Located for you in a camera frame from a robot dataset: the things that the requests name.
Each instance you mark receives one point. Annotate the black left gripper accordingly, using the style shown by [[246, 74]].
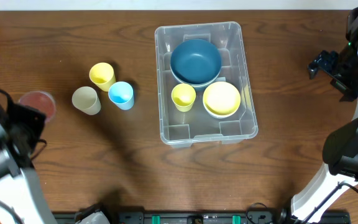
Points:
[[30, 121]]

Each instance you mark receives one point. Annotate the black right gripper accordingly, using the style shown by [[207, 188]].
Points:
[[327, 66]]

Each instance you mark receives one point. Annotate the pink plastic cup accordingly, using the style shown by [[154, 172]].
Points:
[[42, 101]]

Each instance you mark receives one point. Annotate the white plastic cup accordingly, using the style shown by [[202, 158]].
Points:
[[86, 100]]

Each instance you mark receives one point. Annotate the yellow plastic cup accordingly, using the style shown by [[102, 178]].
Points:
[[102, 75], [183, 96]]

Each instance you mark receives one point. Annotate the yellow bowl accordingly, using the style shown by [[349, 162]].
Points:
[[221, 98]]

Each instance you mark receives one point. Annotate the light blue plastic cup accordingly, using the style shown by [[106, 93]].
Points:
[[122, 95]]

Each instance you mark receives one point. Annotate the white small bowl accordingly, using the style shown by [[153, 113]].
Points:
[[218, 116]]

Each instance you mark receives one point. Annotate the cream large bowl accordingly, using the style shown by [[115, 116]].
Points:
[[175, 76]]

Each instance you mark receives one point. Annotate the dark blue top bowl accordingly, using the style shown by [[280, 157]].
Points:
[[196, 61]]

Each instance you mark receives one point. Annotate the dark blue bowl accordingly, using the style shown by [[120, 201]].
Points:
[[196, 61], [199, 86]]

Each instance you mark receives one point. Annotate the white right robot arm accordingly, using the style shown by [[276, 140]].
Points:
[[339, 171]]

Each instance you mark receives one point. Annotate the clear plastic storage bin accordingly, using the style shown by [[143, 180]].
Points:
[[179, 129]]

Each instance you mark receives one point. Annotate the dark blue bottom bowl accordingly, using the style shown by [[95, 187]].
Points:
[[199, 86]]

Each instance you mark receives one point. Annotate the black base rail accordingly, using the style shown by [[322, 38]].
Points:
[[258, 217]]

